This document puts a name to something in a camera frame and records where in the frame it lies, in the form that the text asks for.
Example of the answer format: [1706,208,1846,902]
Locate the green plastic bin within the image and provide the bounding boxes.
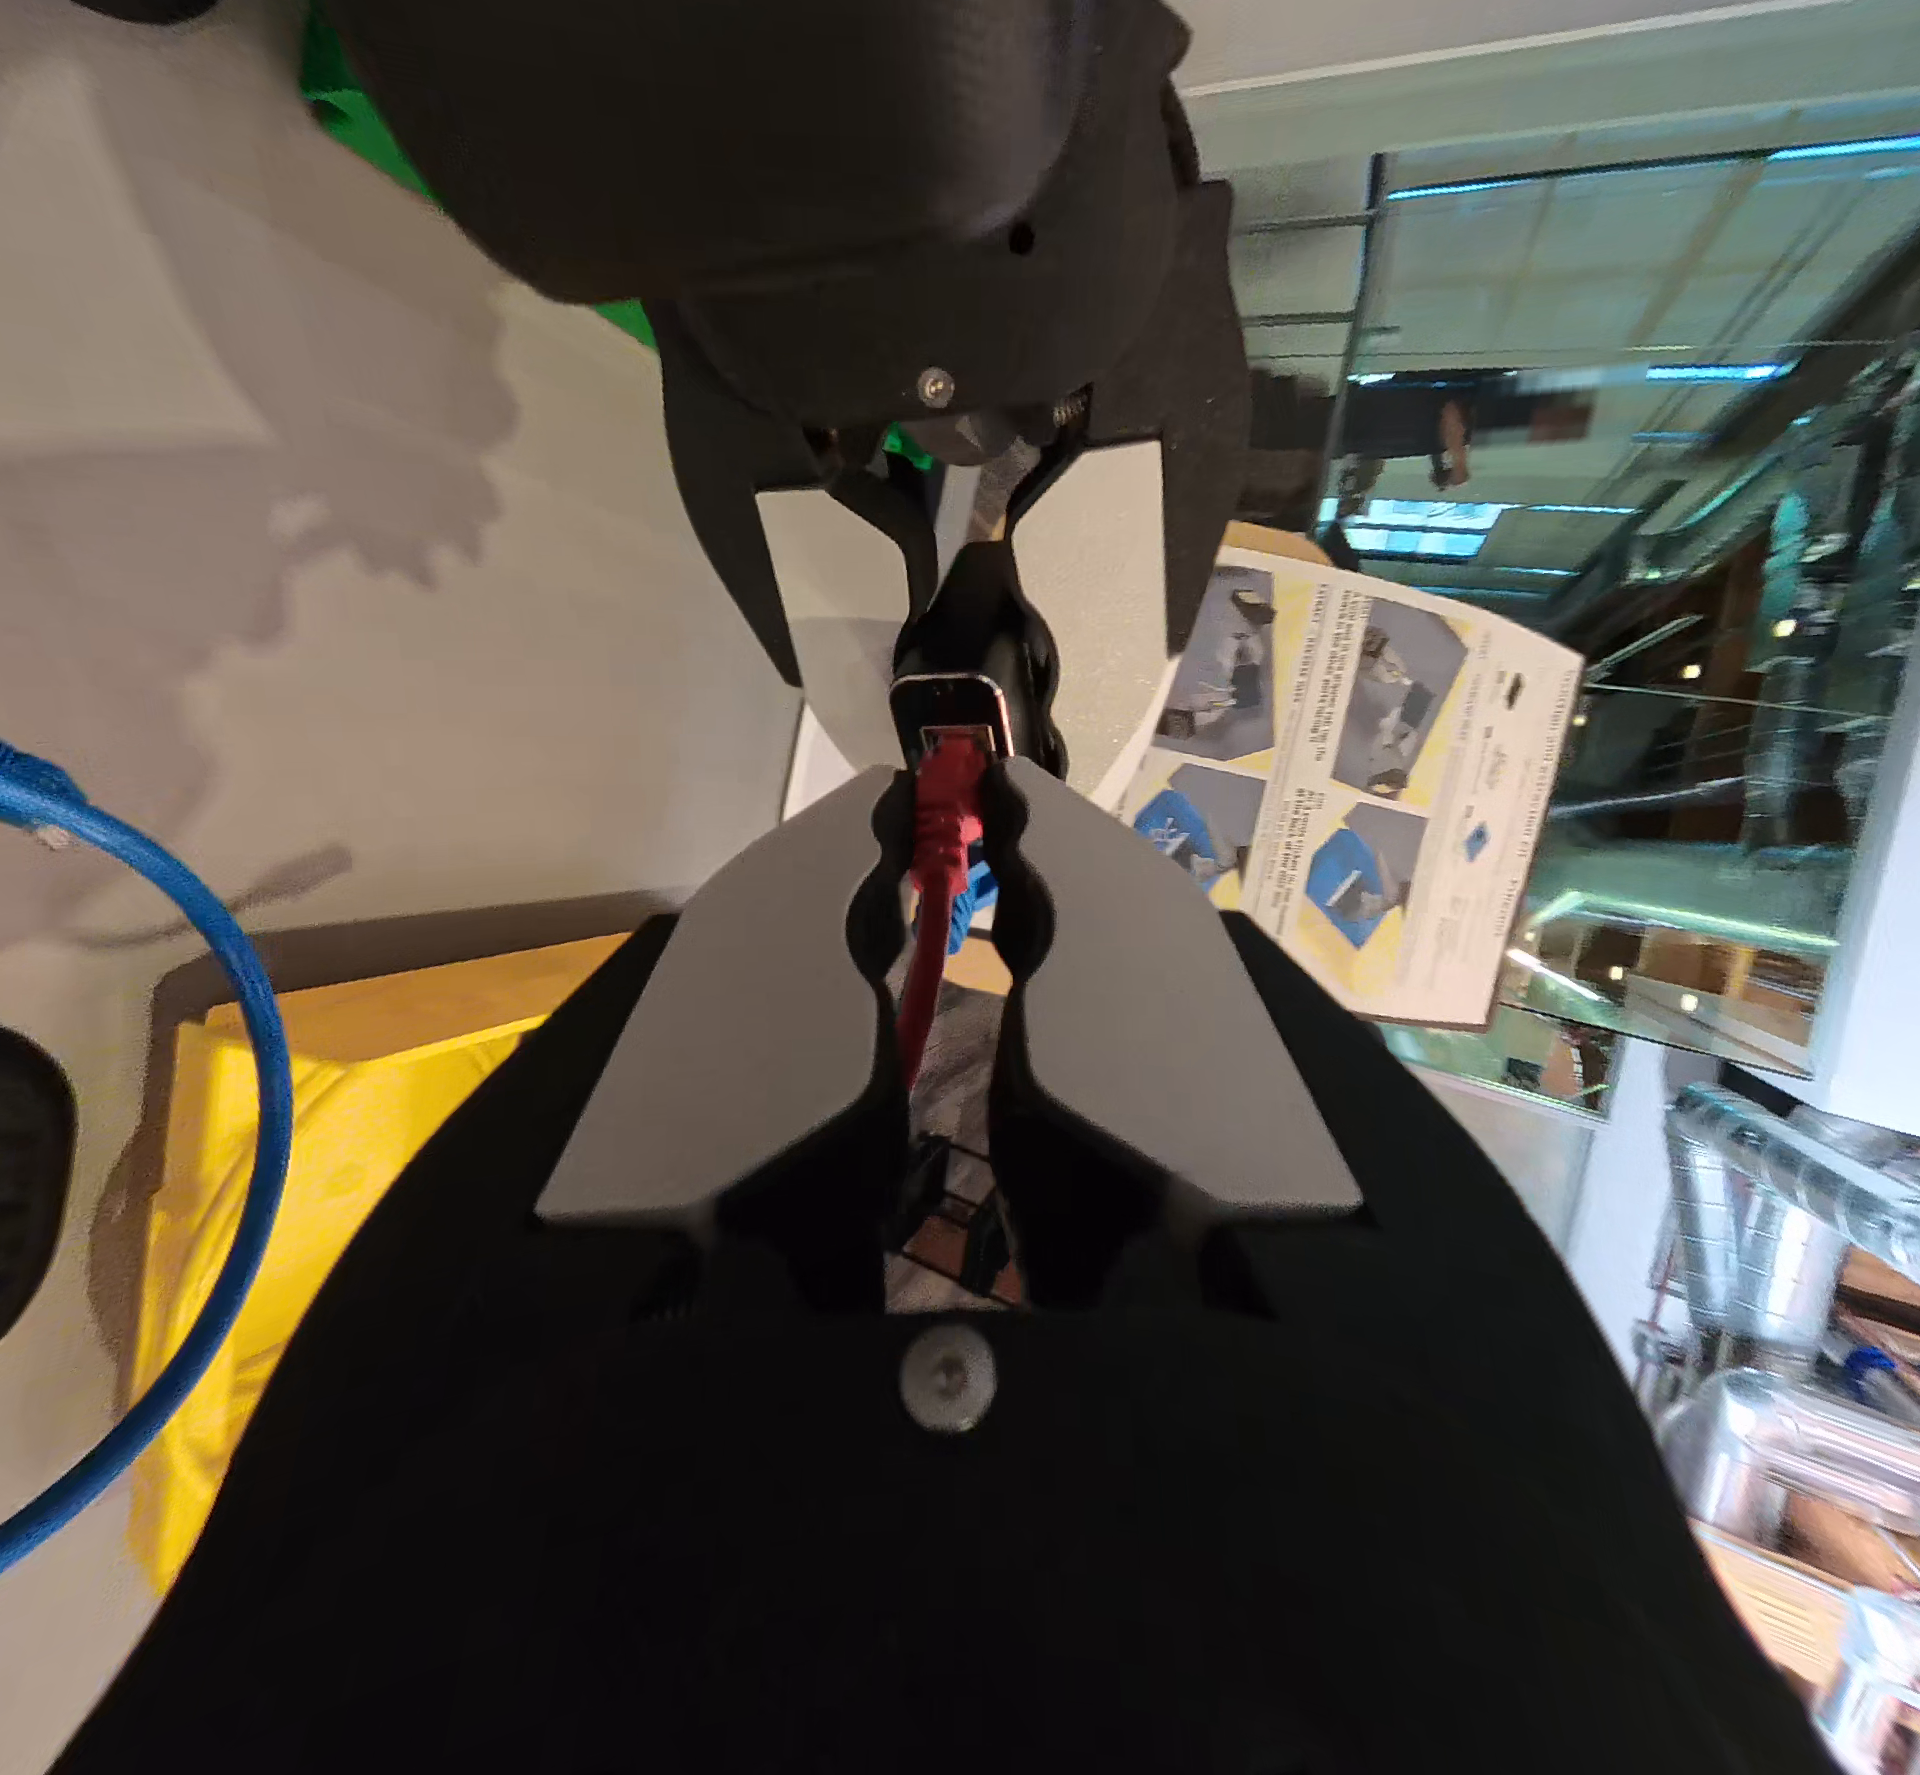
[290,0,932,465]

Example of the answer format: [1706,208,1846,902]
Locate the spiral metal duct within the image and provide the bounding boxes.
[1656,1086,1920,1373]

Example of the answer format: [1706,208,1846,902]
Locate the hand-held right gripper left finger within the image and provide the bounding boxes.
[536,761,916,1229]

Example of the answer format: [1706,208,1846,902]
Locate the black network switch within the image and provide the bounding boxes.
[888,605,1013,775]

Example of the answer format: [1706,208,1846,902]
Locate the printed instruction sheet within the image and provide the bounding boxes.
[1117,560,1583,1029]

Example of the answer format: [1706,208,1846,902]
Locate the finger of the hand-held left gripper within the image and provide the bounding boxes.
[994,434,1182,784]
[753,482,940,774]

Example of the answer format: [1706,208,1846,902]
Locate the shiny metal pipe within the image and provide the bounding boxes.
[1649,1371,1920,1553]

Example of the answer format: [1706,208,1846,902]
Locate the yellow plastic bin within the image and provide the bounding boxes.
[126,929,630,1598]

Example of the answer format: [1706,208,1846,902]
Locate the red ethernet cable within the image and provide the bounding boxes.
[896,732,991,1096]

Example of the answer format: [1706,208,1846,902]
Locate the blue ethernet cable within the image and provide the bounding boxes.
[0,740,999,1574]

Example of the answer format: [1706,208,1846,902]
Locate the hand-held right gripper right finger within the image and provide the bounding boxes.
[983,761,1364,1219]

